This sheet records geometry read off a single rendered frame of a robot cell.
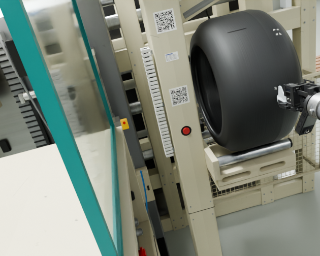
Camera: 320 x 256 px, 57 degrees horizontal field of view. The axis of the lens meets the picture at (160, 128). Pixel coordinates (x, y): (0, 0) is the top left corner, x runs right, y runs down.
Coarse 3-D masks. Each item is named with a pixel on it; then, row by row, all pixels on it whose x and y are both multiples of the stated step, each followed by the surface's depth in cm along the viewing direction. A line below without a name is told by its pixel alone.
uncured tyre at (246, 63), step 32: (224, 32) 107; (256, 32) 105; (192, 64) 143; (224, 64) 104; (256, 64) 102; (288, 64) 102; (224, 96) 107; (256, 96) 103; (224, 128) 116; (256, 128) 109; (288, 128) 114
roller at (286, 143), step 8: (272, 144) 128; (280, 144) 128; (288, 144) 128; (240, 152) 128; (248, 152) 127; (256, 152) 127; (264, 152) 128; (272, 152) 129; (224, 160) 126; (232, 160) 127; (240, 160) 127
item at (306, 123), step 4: (304, 112) 87; (300, 116) 90; (304, 116) 88; (308, 116) 87; (300, 120) 90; (304, 120) 88; (308, 120) 89; (312, 120) 89; (300, 124) 91; (304, 124) 90; (308, 124) 90; (312, 124) 91; (296, 128) 94; (300, 128) 92; (304, 128) 91; (308, 128) 92; (312, 128) 93; (300, 132) 92; (304, 132) 93; (308, 132) 93
